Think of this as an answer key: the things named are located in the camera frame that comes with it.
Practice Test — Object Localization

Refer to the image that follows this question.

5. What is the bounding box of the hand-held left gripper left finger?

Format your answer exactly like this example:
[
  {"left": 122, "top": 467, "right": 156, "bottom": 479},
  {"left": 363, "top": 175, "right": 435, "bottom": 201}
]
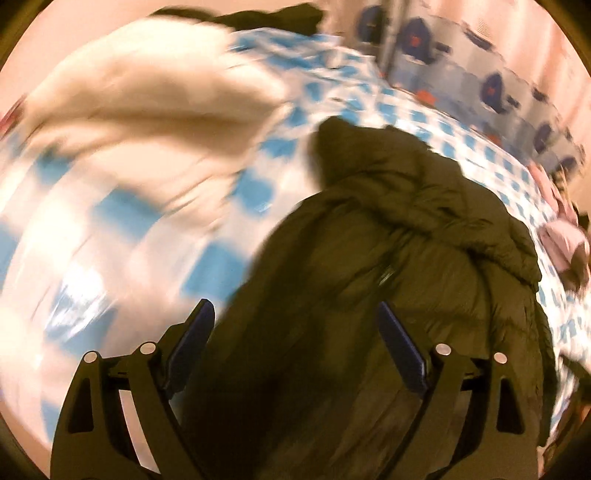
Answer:
[{"left": 50, "top": 298, "right": 216, "bottom": 480}]

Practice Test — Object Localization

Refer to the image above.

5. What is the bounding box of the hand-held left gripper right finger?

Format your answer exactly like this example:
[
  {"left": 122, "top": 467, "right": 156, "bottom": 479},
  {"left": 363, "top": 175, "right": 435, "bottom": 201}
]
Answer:
[{"left": 375, "top": 301, "right": 541, "bottom": 480}]

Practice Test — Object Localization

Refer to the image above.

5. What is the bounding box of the dark puffer jacket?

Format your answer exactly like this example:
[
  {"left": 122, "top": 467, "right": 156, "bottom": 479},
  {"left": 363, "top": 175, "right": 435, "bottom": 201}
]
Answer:
[{"left": 180, "top": 115, "right": 559, "bottom": 480}]

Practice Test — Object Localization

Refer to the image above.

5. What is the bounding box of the blue white checkered bed sheet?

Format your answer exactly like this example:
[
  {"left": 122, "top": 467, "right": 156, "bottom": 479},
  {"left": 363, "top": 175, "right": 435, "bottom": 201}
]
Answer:
[{"left": 0, "top": 28, "right": 591, "bottom": 462}]

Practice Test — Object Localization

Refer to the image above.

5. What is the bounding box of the pink folded garment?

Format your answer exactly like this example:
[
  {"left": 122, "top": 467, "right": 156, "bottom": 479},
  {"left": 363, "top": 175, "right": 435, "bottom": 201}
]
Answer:
[{"left": 540, "top": 220, "right": 585, "bottom": 274}]

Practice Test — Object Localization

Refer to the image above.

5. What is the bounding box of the pink crumpled cloth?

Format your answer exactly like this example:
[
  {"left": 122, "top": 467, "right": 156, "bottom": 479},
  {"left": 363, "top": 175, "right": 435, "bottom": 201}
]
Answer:
[{"left": 526, "top": 164, "right": 578, "bottom": 223}]

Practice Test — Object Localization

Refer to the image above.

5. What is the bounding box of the white quilted comforter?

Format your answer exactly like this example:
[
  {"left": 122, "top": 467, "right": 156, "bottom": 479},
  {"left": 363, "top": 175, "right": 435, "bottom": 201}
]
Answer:
[{"left": 14, "top": 18, "right": 296, "bottom": 232}]

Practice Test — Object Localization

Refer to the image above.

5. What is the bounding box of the whale print curtain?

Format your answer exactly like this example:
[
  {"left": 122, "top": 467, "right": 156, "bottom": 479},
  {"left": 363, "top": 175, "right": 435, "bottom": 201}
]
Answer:
[{"left": 360, "top": 0, "right": 583, "bottom": 176}]

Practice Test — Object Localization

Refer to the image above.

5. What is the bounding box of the black jacket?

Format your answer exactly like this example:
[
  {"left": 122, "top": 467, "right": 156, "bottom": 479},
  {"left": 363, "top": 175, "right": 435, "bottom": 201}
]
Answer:
[{"left": 152, "top": 4, "right": 324, "bottom": 35}]

